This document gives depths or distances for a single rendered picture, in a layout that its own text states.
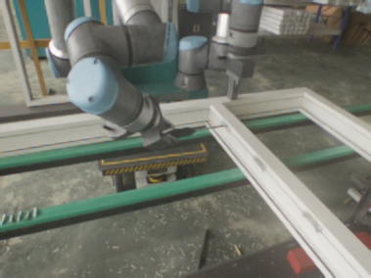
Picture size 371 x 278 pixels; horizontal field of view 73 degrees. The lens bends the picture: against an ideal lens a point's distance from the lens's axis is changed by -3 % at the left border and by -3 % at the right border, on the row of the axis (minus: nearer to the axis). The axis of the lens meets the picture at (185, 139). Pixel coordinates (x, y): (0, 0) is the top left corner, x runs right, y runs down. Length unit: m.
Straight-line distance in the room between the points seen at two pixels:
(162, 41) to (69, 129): 0.40
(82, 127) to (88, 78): 0.37
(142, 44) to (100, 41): 0.09
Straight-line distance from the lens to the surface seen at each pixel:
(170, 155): 1.63
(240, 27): 0.84
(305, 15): 5.14
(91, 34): 0.56
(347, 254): 0.57
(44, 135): 0.84
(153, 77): 1.60
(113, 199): 0.65
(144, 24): 0.61
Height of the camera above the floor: 1.34
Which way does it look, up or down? 35 degrees down
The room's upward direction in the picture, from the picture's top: 4 degrees clockwise
